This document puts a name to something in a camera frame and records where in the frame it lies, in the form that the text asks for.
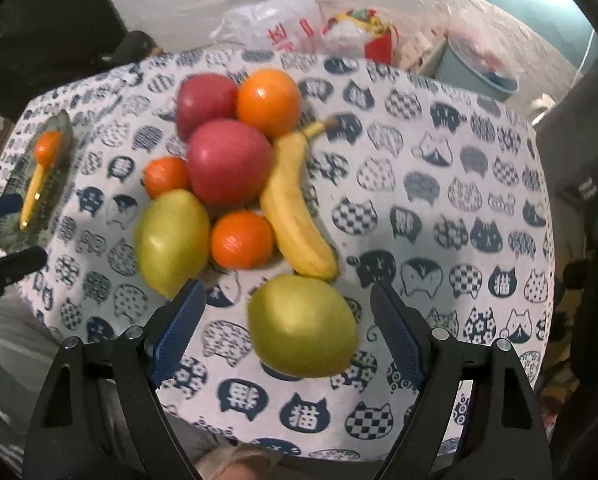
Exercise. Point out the yellow-green apple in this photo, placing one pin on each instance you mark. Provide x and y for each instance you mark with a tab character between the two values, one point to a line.
171	242

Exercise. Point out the yellow banana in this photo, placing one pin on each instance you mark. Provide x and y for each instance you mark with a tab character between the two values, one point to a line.
33	197
294	220

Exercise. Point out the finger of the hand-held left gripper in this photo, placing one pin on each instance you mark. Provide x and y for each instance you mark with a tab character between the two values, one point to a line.
19	261
1	206

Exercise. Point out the red apple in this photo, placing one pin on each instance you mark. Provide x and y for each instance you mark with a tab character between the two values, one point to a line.
204	105
229	162

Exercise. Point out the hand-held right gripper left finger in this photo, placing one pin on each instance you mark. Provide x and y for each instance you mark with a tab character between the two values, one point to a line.
179	332

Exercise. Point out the white plastic bag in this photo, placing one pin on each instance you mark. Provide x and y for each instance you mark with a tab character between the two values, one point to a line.
274	22

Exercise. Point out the grey glass plate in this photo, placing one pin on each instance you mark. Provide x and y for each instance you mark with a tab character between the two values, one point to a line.
59	185

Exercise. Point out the red paper bag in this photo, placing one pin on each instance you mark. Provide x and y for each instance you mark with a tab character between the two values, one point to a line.
379	42

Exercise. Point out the green pear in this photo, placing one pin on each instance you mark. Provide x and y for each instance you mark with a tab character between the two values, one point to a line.
301	327

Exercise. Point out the cat print tablecloth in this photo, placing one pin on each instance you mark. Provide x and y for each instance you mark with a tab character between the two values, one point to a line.
429	260

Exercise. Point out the black round device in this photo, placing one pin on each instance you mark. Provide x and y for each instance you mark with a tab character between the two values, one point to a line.
134	45

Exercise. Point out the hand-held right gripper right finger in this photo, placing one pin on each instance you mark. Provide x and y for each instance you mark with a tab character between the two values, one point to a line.
399	335

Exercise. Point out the cardboard box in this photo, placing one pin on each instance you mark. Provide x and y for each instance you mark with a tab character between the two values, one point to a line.
419	50

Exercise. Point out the large orange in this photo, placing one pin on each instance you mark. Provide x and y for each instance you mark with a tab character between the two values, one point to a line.
269	102

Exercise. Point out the light blue bucket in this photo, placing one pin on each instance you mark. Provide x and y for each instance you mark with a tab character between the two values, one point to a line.
474	75

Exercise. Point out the small orange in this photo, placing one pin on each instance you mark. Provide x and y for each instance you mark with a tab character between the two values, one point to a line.
49	146
166	176

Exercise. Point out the medium orange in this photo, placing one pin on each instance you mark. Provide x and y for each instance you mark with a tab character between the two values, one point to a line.
242	240

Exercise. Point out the grey chair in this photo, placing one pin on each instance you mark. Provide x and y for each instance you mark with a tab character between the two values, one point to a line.
569	135

